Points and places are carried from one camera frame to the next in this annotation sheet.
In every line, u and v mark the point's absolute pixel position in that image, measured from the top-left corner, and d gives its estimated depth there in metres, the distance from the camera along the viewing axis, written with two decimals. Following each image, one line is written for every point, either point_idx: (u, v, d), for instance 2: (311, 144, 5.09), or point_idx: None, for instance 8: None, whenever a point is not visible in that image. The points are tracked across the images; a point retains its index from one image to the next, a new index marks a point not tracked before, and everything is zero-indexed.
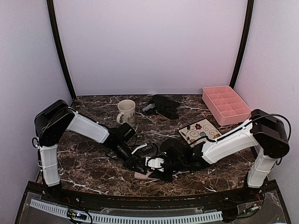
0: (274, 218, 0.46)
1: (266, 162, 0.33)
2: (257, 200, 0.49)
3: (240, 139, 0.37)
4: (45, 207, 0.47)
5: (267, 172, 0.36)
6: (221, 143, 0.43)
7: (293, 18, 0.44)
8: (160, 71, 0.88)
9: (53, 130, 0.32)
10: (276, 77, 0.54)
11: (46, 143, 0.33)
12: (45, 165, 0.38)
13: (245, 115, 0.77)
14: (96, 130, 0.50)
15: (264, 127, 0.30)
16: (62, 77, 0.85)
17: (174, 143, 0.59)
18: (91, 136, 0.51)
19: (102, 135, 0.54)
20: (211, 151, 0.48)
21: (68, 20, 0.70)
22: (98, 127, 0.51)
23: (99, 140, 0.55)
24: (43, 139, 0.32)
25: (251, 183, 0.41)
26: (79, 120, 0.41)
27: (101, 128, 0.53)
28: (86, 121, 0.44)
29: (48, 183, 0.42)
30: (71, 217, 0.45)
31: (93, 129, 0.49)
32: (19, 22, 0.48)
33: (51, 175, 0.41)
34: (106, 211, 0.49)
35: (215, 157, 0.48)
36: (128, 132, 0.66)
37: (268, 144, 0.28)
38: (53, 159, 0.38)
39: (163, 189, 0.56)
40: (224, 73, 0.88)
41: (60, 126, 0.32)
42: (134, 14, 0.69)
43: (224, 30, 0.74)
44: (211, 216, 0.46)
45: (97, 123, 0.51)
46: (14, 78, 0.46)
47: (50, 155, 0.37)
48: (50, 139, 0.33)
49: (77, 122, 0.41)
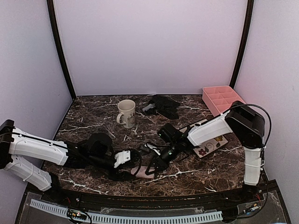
0: (274, 217, 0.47)
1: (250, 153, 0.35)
2: (257, 200, 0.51)
3: (217, 123, 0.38)
4: (45, 207, 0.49)
5: (257, 166, 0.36)
6: (203, 125, 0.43)
7: (292, 18, 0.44)
8: (160, 71, 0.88)
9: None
10: (276, 77, 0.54)
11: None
12: (24, 178, 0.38)
13: None
14: (47, 153, 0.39)
15: (238, 114, 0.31)
16: (62, 77, 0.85)
17: (167, 126, 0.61)
18: (48, 158, 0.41)
19: (59, 157, 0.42)
20: (195, 132, 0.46)
21: (68, 20, 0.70)
22: (50, 149, 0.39)
23: (59, 162, 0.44)
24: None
25: (247, 179, 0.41)
26: (22, 144, 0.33)
27: (54, 148, 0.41)
28: (28, 143, 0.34)
29: (40, 188, 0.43)
30: (71, 217, 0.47)
31: (46, 152, 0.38)
32: (19, 23, 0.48)
33: (38, 183, 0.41)
34: (106, 211, 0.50)
35: (198, 138, 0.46)
36: (93, 144, 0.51)
37: (241, 131, 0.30)
38: (27, 172, 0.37)
39: (163, 189, 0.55)
40: (224, 73, 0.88)
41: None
42: (134, 14, 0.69)
43: (224, 30, 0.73)
44: (211, 216, 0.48)
45: (51, 145, 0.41)
46: (15, 79, 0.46)
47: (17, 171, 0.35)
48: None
49: (20, 148, 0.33)
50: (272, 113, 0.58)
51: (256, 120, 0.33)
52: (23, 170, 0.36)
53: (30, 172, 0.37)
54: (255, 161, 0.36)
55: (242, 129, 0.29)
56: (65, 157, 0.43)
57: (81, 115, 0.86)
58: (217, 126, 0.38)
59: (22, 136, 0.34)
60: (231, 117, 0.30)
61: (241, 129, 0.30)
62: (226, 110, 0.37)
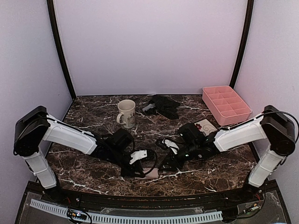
0: (274, 217, 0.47)
1: (271, 158, 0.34)
2: (257, 200, 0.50)
3: (250, 129, 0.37)
4: (45, 207, 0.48)
5: (271, 170, 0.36)
6: (233, 129, 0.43)
7: (293, 18, 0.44)
8: (160, 71, 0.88)
9: (28, 141, 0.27)
10: (277, 76, 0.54)
11: (24, 153, 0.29)
12: (35, 171, 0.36)
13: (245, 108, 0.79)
14: (78, 141, 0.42)
15: (273, 120, 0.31)
16: (62, 77, 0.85)
17: (191, 126, 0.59)
18: (78, 147, 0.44)
19: (88, 145, 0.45)
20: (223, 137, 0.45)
21: (68, 20, 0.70)
22: (80, 137, 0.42)
23: (87, 150, 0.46)
24: (16, 150, 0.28)
25: (252, 180, 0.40)
26: (58, 130, 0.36)
27: (84, 137, 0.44)
28: (63, 129, 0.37)
29: (44, 185, 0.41)
30: (71, 217, 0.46)
31: (77, 139, 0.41)
32: (19, 23, 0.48)
33: (46, 178, 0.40)
34: (106, 211, 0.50)
35: (225, 144, 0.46)
36: (119, 139, 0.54)
37: (275, 138, 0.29)
38: (42, 165, 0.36)
39: (163, 189, 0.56)
40: (224, 73, 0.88)
41: (33, 137, 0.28)
42: (133, 15, 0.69)
43: (224, 30, 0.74)
44: (211, 216, 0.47)
45: (80, 133, 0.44)
46: (14, 78, 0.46)
47: (36, 163, 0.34)
48: (24, 150, 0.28)
49: (56, 134, 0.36)
50: None
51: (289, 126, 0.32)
52: (40, 162, 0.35)
53: (45, 167, 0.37)
54: (271, 165, 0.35)
55: (275, 136, 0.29)
56: (92, 144, 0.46)
57: (81, 115, 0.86)
58: (251, 131, 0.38)
59: (57, 122, 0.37)
60: (268, 123, 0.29)
61: (275, 136, 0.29)
62: (259, 115, 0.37)
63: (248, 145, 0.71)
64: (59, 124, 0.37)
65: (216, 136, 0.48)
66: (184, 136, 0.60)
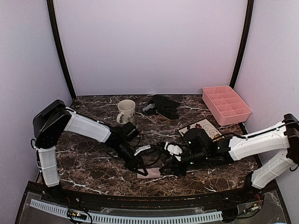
0: (274, 217, 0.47)
1: (282, 166, 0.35)
2: (257, 200, 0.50)
3: (271, 140, 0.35)
4: (45, 207, 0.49)
5: (278, 175, 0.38)
6: (253, 139, 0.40)
7: (293, 18, 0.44)
8: (160, 71, 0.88)
9: (49, 133, 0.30)
10: (277, 77, 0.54)
11: (44, 145, 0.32)
12: (44, 166, 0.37)
13: (245, 108, 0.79)
14: (95, 129, 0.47)
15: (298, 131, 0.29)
16: (62, 77, 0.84)
17: (202, 134, 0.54)
18: (92, 135, 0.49)
19: (103, 133, 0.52)
20: (239, 147, 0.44)
21: (68, 20, 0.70)
22: (96, 126, 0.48)
23: (100, 137, 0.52)
24: (39, 142, 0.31)
25: (257, 182, 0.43)
26: (78, 120, 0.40)
27: (100, 126, 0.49)
28: (82, 119, 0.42)
29: (47, 183, 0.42)
30: (71, 217, 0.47)
31: (93, 128, 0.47)
32: (19, 23, 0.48)
33: (50, 176, 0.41)
34: (106, 211, 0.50)
35: (241, 154, 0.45)
36: (130, 129, 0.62)
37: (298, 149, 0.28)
38: (53, 161, 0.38)
39: (163, 189, 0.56)
40: (224, 73, 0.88)
41: (55, 129, 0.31)
42: (133, 15, 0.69)
43: (224, 30, 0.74)
44: (211, 216, 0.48)
45: (96, 122, 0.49)
46: (14, 78, 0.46)
47: (47, 157, 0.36)
48: (47, 141, 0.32)
49: (76, 123, 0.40)
50: (273, 112, 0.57)
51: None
52: (52, 157, 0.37)
53: (54, 163, 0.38)
54: (278, 171, 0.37)
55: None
56: (106, 131, 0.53)
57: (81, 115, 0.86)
58: (271, 143, 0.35)
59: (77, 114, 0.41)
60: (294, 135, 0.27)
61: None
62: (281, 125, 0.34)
63: None
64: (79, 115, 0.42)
65: (234, 145, 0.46)
66: (193, 143, 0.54)
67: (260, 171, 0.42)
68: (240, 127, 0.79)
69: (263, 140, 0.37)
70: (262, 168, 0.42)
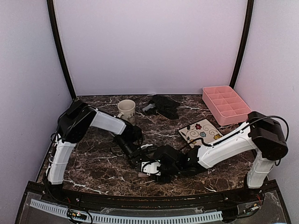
0: (274, 218, 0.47)
1: (265, 163, 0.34)
2: (257, 200, 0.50)
3: (238, 142, 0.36)
4: (45, 207, 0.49)
5: (266, 172, 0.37)
6: (220, 145, 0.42)
7: (293, 18, 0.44)
8: (160, 71, 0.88)
9: (78, 128, 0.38)
10: (276, 77, 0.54)
11: (73, 139, 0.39)
12: (57, 161, 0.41)
13: (245, 108, 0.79)
14: (112, 122, 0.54)
15: (263, 130, 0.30)
16: (62, 77, 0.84)
17: (168, 150, 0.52)
18: (110, 129, 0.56)
19: (119, 127, 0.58)
20: (208, 156, 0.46)
21: (68, 19, 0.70)
22: (114, 120, 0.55)
23: (117, 131, 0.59)
24: (70, 136, 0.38)
25: (251, 184, 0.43)
26: (101, 116, 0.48)
27: (117, 120, 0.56)
28: (103, 115, 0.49)
29: (52, 179, 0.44)
30: (71, 217, 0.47)
31: (112, 122, 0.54)
32: (19, 23, 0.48)
33: (58, 173, 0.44)
34: (106, 211, 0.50)
35: (211, 162, 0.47)
36: (137, 131, 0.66)
37: (266, 147, 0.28)
38: (66, 157, 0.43)
39: (163, 189, 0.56)
40: (224, 73, 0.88)
41: (83, 124, 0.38)
42: (133, 15, 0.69)
43: (224, 31, 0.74)
44: (212, 216, 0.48)
45: (114, 117, 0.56)
46: (14, 79, 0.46)
47: (65, 152, 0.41)
48: (75, 136, 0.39)
49: (98, 118, 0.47)
50: (273, 113, 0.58)
51: (276, 130, 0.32)
52: (67, 153, 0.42)
53: (66, 160, 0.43)
54: (264, 169, 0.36)
55: (269, 145, 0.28)
56: (123, 125, 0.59)
57: None
58: (239, 145, 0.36)
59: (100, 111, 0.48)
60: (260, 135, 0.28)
61: (268, 147, 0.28)
62: (245, 126, 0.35)
63: None
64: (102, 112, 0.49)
65: (202, 155, 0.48)
66: (163, 161, 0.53)
67: (250, 171, 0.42)
68: None
69: (231, 144, 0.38)
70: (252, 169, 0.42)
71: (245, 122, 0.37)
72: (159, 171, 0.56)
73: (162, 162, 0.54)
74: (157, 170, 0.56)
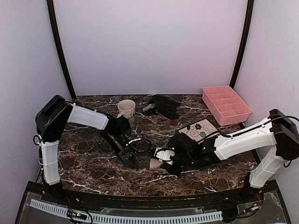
0: (275, 218, 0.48)
1: (275, 163, 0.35)
2: (257, 200, 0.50)
3: (258, 138, 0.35)
4: (45, 207, 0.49)
5: (273, 173, 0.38)
6: (239, 137, 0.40)
7: (292, 18, 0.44)
8: (160, 71, 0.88)
9: (55, 126, 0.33)
10: (276, 77, 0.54)
11: (51, 138, 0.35)
12: (46, 163, 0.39)
13: (245, 108, 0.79)
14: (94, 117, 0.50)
15: (284, 127, 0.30)
16: (62, 76, 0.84)
17: (183, 138, 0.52)
18: (92, 124, 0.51)
19: (102, 122, 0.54)
20: (224, 146, 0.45)
21: (68, 19, 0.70)
22: (95, 115, 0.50)
23: (100, 127, 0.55)
24: (45, 136, 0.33)
25: (253, 183, 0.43)
26: (79, 111, 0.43)
27: (98, 115, 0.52)
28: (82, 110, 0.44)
29: (48, 181, 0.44)
30: (71, 217, 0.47)
31: (93, 117, 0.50)
32: (19, 22, 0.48)
33: (52, 173, 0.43)
34: (106, 210, 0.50)
35: (226, 153, 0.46)
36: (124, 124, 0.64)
37: (286, 145, 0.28)
38: (55, 157, 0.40)
39: (163, 189, 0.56)
40: (224, 73, 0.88)
41: (60, 121, 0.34)
42: (134, 14, 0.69)
43: (224, 31, 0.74)
44: (212, 216, 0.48)
45: (95, 111, 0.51)
46: (14, 78, 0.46)
47: (50, 153, 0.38)
48: (53, 134, 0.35)
49: (76, 113, 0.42)
50: (273, 113, 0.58)
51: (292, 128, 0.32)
52: (53, 153, 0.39)
53: (56, 159, 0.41)
54: (272, 169, 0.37)
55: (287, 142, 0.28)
56: (105, 119, 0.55)
57: None
58: (259, 140, 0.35)
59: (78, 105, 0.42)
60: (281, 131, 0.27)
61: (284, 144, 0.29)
62: (267, 121, 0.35)
63: None
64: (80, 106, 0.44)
65: (219, 145, 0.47)
66: (177, 149, 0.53)
67: (256, 171, 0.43)
68: (241, 127, 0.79)
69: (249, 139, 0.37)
70: (257, 169, 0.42)
71: (266, 119, 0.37)
72: (171, 160, 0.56)
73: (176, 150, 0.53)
74: (170, 159, 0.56)
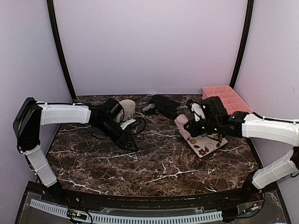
0: (274, 217, 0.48)
1: (284, 168, 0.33)
2: (257, 200, 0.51)
3: (286, 130, 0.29)
4: (45, 207, 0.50)
5: (277, 178, 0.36)
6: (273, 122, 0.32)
7: (292, 19, 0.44)
8: (160, 71, 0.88)
9: (29, 133, 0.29)
10: (276, 77, 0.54)
11: (30, 145, 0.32)
12: (36, 168, 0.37)
13: (245, 108, 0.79)
14: (74, 113, 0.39)
15: None
16: (62, 76, 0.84)
17: (217, 101, 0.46)
18: (74, 120, 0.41)
19: (84, 115, 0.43)
20: (255, 123, 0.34)
21: (68, 19, 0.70)
22: (76, 110, 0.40)
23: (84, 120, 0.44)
24: (21, 144, 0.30)
25: (256, 180, 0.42)
26: (52, 110, 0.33)
27: (80, 109, 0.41)
28: (58, 109, 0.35)
29: (46, 184, 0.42)
30: (71, 217, 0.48)
31: (72, 113, 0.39)
32: (19, 23, 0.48)
33: (46, 176, 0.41)
34: (106, 211, 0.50)
35: (251, 130, 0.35)
36: (115, 108, 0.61)
37: None
38: (43, 160, 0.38)
39: (163, 189, 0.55)
40: (224, 73, 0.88)
41: (32, 126, 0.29)
42: (134, 14, 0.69)
43: (224, 31, 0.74)
44: (212, 216, 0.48)
45: (73, 106, 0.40)
46: (14, 79, 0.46)
47: (35, 158, 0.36)
48: (31, 141, 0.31)
49: (51, 115, 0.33)
50: (273, 113, 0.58)
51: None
52: (41, 157, 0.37)
53: (45, 162, 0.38)
54: (277, 173, 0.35)
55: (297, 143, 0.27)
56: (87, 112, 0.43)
57: None
58: (284, 134, 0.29)
59: (48, 104, 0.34)
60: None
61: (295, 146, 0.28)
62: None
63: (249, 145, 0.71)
64: (52, 105, 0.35)
65: (251, 120, 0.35)
66: (206, 110, 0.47)
67: (265, 169, 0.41)
68: None
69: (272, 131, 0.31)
70: (265, 168, 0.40)
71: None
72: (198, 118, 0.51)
73: (204, 109, 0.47)
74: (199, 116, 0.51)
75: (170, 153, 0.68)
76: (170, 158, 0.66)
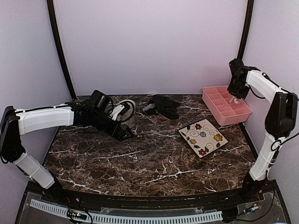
0: (275, 217, 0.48)
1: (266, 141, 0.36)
2: (257, 200, 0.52)
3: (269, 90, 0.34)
4: (45, 207, 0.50)
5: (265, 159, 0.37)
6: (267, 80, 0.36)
7: (293, 19, 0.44)
8: (160, 71, 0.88)
9: (10, 145, 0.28)
10: (276, 77, 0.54)
11: (14, 157, 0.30)
12: (31, 174, 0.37)
13: (245, 108, 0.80)
14: (53, 116, 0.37)
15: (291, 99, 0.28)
16: (62, 76, 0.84)
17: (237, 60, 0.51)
18: (55, 123, 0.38)
19: (66, 118, 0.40)
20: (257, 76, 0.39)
21: (68, 19, 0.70)
22: (55, 114, 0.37)
23: (68, 123, 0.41)
24: (3, 157, 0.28)
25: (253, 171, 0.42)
26: (30, 118, 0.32)
27: (60, 111, 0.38)
28: (35, 115, 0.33)
29: (44, 185, 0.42)
30: (71, 217, 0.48)
31: (52, 117, 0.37)
32: (18, 22, 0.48)
33: (43, 178, 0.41)
34: (106, 210, 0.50)
35: (252, 81, 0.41)
36: (101, 102, 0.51)
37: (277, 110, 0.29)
38: (35, 165, 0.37)
39: (163, 189, 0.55)
40: (224, 73, 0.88)
41: (12, 138, 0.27)
42: (134, 14, 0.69)
43: (224, 31, 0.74)
44: (212, 216, 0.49)
45: (53, 108, 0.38)
46: (13, 79, 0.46)
47: (26, 165, 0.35)
48: (13, 153, 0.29)
49: (29, 122, 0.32)
50: None
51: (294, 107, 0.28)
52: (32, 163, 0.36)
53: (37, 166, 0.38)
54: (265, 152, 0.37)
55: (276, 111, 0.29)
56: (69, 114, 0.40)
57: None
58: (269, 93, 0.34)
59: (27, 112, 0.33)
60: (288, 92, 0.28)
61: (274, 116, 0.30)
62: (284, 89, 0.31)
63: (249, 145, 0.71)
64: (30, 111, 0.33)
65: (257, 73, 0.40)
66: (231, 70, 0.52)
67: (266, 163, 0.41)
68: (240, 127, 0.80)
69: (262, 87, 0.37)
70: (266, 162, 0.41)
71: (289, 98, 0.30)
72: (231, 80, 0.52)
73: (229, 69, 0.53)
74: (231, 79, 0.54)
75: (170, 153, 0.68)
76: (170, 158, 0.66)
